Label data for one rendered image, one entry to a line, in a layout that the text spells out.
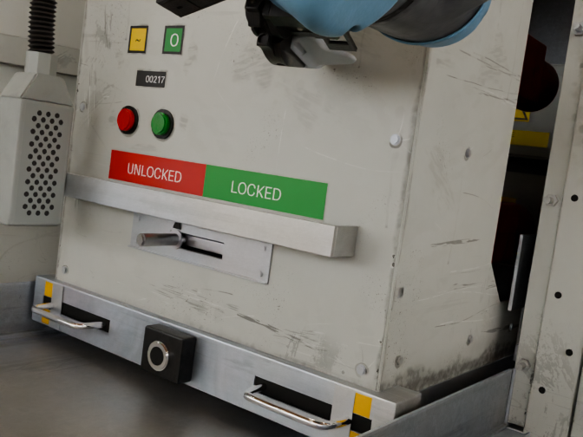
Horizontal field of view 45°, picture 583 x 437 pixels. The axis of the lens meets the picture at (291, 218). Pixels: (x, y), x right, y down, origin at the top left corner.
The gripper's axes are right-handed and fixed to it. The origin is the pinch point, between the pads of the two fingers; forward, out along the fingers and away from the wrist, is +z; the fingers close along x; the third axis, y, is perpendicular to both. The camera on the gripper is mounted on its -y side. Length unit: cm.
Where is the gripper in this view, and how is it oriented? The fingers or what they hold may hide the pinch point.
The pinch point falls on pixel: (313, 52)
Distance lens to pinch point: 68.6
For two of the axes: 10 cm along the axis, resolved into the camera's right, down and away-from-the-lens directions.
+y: 9.2, 1.5, -3.6
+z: 3.2, 2.3, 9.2
